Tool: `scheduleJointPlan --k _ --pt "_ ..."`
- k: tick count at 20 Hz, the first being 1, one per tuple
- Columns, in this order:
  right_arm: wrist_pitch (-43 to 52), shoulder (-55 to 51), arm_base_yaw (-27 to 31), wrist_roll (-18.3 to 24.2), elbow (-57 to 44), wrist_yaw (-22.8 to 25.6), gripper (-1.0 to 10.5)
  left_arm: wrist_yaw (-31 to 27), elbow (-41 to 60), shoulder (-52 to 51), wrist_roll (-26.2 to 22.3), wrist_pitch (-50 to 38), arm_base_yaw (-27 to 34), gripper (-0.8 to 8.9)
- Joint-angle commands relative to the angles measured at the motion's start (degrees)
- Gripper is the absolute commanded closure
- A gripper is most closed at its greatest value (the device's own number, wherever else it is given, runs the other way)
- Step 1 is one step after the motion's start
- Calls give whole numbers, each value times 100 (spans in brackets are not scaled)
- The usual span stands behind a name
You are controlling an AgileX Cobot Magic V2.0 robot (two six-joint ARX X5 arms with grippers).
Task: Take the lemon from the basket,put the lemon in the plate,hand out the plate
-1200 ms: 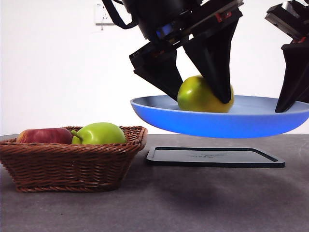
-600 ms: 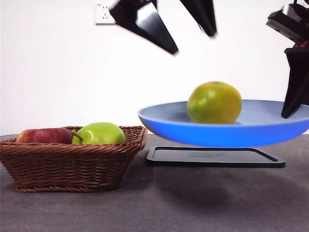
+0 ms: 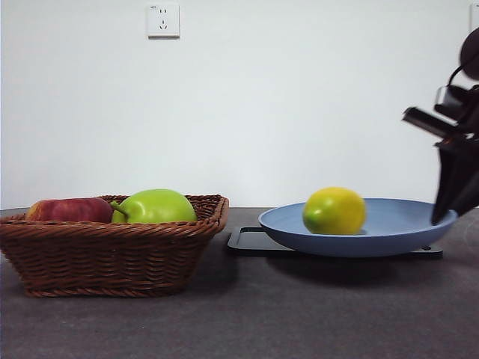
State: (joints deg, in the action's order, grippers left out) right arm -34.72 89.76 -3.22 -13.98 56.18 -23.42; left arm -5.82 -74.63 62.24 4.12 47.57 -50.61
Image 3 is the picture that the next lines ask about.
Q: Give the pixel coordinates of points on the yellow lemon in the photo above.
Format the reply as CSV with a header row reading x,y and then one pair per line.
x,y
337,211

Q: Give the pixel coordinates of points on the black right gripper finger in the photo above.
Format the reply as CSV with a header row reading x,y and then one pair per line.
x,y
469,194
447,183

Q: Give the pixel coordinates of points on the white wall socket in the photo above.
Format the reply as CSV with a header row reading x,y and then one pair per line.
x,y
163,21

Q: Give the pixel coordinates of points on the red apple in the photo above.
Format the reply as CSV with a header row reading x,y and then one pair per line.
x,y
71,211

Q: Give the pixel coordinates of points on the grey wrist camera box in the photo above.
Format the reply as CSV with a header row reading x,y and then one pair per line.
x,y
454,98

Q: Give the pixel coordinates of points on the blue plate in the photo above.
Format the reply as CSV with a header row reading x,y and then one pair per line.
x,y
393,232

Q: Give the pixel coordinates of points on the brown wicker basket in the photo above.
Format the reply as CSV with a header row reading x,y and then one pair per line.
x,y
112,258

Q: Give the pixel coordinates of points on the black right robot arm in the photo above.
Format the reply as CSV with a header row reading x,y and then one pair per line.
x,y
471,56

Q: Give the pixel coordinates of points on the black tray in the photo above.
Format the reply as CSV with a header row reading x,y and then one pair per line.
x,y
247,247

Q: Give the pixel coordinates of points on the green apple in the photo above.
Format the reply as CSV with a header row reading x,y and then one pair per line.
x,y
157,207

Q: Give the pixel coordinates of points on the white wall plate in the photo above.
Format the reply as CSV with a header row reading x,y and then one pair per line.
x,y
474,16

